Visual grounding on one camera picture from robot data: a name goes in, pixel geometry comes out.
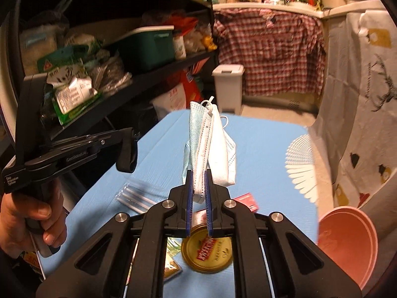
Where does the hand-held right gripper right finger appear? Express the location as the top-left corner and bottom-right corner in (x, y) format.
(205, 169), (363, 298)

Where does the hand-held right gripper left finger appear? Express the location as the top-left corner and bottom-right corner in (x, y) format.
(35, 169), (194, 298)

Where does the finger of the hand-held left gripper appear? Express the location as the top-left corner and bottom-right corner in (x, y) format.
(51, 128), (134, 150)

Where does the small red card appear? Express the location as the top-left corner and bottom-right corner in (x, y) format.
(232, 193), (259, 212)

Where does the white face mask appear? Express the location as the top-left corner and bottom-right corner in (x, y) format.
(198, 97), (237, 187)

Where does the green panda pouch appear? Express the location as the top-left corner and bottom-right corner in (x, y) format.
(167, 237), (184, 259)

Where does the clear plastic tubes pack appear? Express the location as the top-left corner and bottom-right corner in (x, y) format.
(115, 183), (165, 214)

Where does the light blue face mask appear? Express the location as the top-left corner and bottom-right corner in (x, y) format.
(183, 101), (214, 205)

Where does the gold foil sachet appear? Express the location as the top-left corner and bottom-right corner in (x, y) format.
(164, 256), (182, 282)

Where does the pink plastic bin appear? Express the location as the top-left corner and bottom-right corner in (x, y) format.
(316, 207), (379, 291)

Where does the person's left hand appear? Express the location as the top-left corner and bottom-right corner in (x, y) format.
(0, 189), (67, 252)

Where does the green white packet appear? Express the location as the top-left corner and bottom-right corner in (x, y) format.
(43, 65), (103, 126)

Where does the green plastic bag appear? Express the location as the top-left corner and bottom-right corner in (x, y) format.
(37, 45), (103, 72)

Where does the blue patterned tablecloth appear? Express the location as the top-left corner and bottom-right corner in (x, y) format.
(40, 109), (320, 298)

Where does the clear plastic bags bundle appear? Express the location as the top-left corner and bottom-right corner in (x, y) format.
(93, 56), (134, 97)

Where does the translucent plastic bag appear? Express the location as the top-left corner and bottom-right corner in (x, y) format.
(20, 0), (70, 72)

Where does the white sack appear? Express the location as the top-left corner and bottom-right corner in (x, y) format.
(150, 84), (193, 121)

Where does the green storage box white lid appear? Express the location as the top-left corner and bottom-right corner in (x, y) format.
(119, 25), (176, 70)

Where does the white bin with lid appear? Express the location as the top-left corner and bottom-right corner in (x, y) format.
(212, 64), (245, 115)

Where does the orange plastic bag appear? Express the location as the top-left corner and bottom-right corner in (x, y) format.
(177, 62), (205, 106)

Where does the red bag on shelf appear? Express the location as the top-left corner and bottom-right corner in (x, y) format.
(164, 15), (199, 38)

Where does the yellow figurine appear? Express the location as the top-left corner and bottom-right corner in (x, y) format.
(201, 36), (218, 52)

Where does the red plaid shirt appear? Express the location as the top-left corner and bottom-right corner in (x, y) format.
(214, 8), (327, 98)

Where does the white deer print curtain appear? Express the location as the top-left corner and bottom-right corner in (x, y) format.
(310, 9), (397, 224)

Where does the white counter ledge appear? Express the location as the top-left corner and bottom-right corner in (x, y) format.
(212, 1), (388, 17)

